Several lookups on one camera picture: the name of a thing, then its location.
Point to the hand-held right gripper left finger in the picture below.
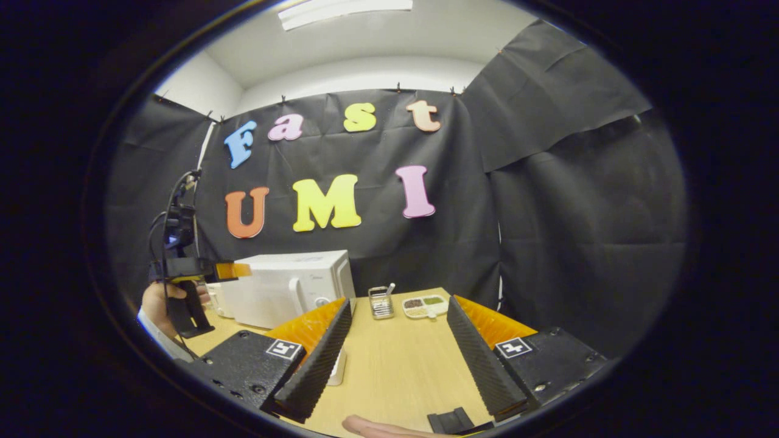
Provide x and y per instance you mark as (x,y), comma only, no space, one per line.
(319,365)

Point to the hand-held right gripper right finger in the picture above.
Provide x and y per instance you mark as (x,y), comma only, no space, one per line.
(481,371)

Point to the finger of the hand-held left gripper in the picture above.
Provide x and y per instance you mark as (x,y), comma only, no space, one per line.
(232,271)

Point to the white microwave oven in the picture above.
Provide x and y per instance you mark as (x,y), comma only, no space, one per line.
(274,286)

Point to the small white rectangular dish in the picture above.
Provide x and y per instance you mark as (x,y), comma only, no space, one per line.
(338,368)

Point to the white toaster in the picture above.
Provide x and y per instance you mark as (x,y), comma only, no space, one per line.
(219,301)

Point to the white divided seasoning dish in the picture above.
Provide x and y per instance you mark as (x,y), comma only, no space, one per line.
(425,306)

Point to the black backdrop cloth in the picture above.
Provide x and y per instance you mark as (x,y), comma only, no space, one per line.
(426,243)

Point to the long ceiling light panel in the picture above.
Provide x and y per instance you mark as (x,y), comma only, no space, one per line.
(344,11)

